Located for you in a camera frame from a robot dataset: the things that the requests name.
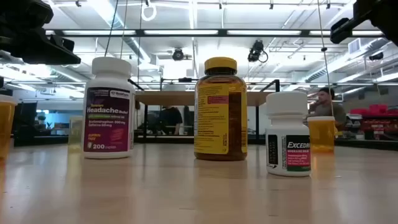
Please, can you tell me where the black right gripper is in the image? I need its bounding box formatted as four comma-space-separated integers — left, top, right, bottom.
330, 0, 398, 46

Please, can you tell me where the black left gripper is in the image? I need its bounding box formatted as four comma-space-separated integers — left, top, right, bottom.
0, 0, 81, 65

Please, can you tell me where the orange vial with white cap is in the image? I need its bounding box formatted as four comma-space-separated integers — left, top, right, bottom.
307, 116, 336, 154
0, 95, 19, 162

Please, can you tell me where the small yellow vial white cap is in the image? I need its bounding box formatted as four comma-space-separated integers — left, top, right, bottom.
68, 115, 84, 153

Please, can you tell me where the large white purple-label bottle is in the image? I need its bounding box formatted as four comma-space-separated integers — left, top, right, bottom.
82, 56, 137, 159

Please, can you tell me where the small white Excedrin bottle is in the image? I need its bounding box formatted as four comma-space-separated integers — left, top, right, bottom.
265, 90, 312, 177

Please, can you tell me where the amber bottle with yellow cap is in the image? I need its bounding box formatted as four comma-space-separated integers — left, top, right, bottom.
193, 57, 249, 162

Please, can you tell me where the wooden shelf with black legs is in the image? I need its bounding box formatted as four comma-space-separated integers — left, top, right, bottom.
127, 78, 280, 146

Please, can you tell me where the black monitor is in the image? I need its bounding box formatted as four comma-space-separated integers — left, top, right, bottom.
12, 101, 38, 146

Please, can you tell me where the person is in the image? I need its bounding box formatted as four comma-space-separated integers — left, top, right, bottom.
158, 105, 184, 136
306, 87, 348, 131

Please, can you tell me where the rack with red bins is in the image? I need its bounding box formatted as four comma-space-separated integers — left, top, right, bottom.
348, 104, 398, 141

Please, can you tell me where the black overhead light bar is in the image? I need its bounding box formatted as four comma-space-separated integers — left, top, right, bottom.
45, 29, 385, 38

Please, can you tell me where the black hanging cable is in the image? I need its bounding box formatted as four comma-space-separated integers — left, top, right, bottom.
104, 0, 121, 58

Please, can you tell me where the black ceiling camera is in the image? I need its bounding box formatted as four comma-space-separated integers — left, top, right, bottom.
248, 39, 269, 63
172, 48, 185, 62

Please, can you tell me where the white cable loop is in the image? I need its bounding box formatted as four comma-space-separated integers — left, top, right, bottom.
140, 0, 158, 22

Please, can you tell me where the black aluminium table frame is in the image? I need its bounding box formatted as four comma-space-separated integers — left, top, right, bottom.
14, 135, 398, 152

